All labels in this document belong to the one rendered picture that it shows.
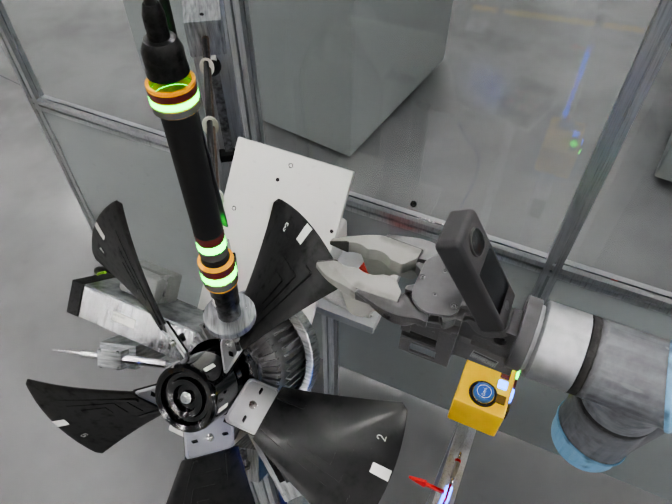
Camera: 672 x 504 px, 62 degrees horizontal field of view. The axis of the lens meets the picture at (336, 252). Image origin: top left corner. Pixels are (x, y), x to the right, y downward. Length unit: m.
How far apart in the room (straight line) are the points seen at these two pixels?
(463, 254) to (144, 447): 2.00
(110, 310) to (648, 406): 1.01
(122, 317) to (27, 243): 1.96
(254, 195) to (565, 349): 0.80
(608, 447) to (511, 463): 1.70
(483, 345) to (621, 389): 0.12
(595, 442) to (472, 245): 0.25
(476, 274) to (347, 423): 0.55
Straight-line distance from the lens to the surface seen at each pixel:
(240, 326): 0.76
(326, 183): 1.12
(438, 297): 0.53
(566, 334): 0.53
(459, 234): 0.47
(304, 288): 0.86
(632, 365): 0.54
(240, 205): 1.20
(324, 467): 0.97
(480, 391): 1.16
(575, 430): 0.63
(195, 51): 1.17
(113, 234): 1.05
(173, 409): 1.02
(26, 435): 2.55
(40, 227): 3.22
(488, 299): 0.50
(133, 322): 1.24
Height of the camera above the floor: 2.09
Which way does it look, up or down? 50 degrees down
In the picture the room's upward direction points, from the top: straight up
